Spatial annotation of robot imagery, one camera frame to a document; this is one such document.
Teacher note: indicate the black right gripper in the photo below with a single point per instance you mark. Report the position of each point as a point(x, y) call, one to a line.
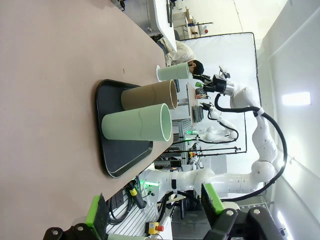
point(219, 85)

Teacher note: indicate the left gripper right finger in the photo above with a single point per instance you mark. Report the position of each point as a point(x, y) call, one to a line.
point(212, 200)

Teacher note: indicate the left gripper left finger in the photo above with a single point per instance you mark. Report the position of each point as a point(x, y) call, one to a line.
point(100, 215)

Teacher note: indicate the light green tall cup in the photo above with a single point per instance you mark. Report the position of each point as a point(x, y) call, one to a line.
point(132, 123)
point(173, 72)

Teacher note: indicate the brown tall cup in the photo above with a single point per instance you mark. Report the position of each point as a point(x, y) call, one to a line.
point(147, 97)

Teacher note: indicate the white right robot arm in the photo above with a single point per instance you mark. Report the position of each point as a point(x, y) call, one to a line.
point(262, 170)

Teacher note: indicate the small white distant robot arm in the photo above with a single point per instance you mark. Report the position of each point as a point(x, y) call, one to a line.
point(217, 133)

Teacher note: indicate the wooden topped distant desk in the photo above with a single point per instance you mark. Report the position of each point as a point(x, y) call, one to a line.
point(191, 100)

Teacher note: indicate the white backdrop screen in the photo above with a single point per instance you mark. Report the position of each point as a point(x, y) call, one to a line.
point(220, 50)

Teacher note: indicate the seated person in cream top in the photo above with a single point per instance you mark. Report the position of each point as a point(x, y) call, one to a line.
point(182, 53)

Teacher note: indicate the black yellow handheld device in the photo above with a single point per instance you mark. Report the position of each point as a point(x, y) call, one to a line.
point(136, 196)

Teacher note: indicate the yellow red emergency stop button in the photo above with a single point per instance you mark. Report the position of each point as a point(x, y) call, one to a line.
point(155, 227)

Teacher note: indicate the black plastic tray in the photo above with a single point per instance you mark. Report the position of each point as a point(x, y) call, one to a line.
point(125, 160)

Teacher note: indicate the white side table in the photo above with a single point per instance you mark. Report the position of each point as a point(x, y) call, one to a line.
point(165, 27)

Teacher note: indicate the black metal rod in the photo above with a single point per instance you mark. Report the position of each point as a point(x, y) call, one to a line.
point(168, 10)
point(170, 21)

